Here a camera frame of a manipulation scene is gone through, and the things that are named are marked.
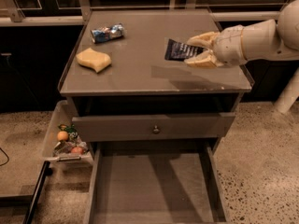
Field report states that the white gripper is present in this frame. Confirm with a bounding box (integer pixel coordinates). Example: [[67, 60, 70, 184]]
[[184, 25, 247, 68]]

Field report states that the dark blue rxbar wrapper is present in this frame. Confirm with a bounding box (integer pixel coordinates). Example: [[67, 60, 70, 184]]
[[164, 39, 205, 61]]

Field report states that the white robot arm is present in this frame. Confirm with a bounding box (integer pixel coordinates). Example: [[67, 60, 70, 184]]
[[184, 0, 299, 68]]

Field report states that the grey top drawer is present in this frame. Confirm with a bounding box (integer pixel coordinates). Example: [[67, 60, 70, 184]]
[[72, 112, 235, 142]]

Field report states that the grey wooden drawer cabinet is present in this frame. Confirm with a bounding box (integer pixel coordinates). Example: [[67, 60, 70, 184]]
[[57, 8, 255, 154]]

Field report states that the round metal drawer knob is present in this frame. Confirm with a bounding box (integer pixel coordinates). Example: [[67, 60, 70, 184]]
[[152, 126, 160, 134]]

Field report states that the open grey middle drawer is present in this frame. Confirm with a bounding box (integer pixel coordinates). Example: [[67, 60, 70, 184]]
[[83, 141, 231, 224]]

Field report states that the white pole leg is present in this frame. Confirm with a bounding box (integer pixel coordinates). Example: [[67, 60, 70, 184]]
[[274, 68, 299, 113]]

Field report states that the blue white crushed can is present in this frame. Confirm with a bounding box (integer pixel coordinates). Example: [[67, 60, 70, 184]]
[[91, 23, 124, 44]]

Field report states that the yellow wavy sponge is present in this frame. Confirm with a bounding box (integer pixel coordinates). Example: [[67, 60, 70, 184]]
[[76, 48, 112, 73]]

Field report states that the green snack packet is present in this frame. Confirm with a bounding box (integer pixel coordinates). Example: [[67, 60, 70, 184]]
[[58, 124, 78, 141]]

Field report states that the red apple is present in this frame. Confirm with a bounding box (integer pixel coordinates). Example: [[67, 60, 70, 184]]
[[71, 147, 84, 154]]

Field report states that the orange fruit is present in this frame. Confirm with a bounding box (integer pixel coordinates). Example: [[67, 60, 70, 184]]
[[57, 131, 68, 141]]

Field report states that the silver foil snack bag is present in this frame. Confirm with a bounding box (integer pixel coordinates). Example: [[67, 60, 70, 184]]
[[53, 141, 88, 156]]

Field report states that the white metal railing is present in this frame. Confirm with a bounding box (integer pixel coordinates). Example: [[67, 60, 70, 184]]
[[0, 0, 299, 28]]

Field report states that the black metal bar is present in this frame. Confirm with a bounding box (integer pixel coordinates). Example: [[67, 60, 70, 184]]
[[22, 161, 50, 224]]

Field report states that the black floor cable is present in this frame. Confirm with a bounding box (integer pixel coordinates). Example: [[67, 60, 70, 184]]
[[0, 147, 10, 167]]

